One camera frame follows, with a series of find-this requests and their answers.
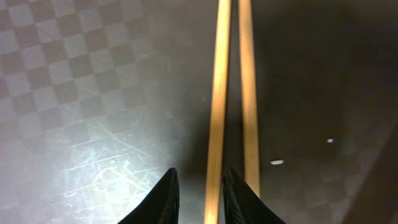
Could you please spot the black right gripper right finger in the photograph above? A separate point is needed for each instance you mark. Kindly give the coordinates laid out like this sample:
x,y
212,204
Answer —
x,y
242,205

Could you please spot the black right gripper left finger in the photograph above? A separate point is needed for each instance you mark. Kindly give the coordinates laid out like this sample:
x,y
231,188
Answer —
x,y
161,205

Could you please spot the wooden chopstick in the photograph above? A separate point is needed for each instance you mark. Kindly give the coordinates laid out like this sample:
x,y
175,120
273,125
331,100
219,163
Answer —
x,y
218,109
249,101

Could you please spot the brown serving tray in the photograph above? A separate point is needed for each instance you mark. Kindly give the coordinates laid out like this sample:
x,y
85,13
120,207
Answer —
x,y
100,98

